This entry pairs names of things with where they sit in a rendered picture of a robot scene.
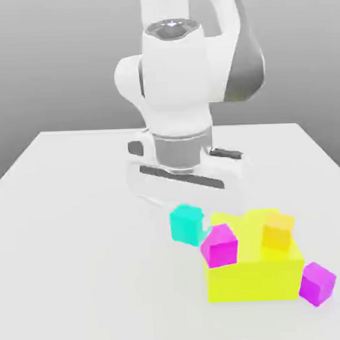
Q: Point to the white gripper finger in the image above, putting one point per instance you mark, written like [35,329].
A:
[206,222]

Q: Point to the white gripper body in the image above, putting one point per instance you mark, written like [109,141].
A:
[231,190]

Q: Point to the small cyan cube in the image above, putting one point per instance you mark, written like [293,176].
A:
[185,224]

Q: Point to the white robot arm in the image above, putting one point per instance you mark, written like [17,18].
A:
[175,84]

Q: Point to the small magenta cube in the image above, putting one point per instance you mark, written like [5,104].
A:
[221,247]

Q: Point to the small orange cube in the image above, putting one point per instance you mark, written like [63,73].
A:
[277,232]

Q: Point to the small purple cube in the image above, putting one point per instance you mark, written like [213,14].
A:
[316,285]

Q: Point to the large yellow box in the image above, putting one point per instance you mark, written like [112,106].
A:
[256,280]

